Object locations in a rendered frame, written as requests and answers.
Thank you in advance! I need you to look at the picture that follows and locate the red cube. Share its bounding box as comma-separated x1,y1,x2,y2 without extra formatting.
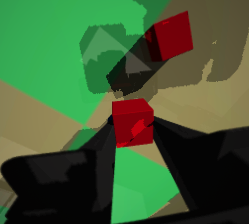
145,11,193,62
112,98,154,148

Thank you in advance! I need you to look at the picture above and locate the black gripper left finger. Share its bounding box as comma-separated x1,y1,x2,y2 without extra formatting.
0,120,116,224

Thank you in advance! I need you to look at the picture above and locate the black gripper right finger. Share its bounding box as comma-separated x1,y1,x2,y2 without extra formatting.
153,116,249,210

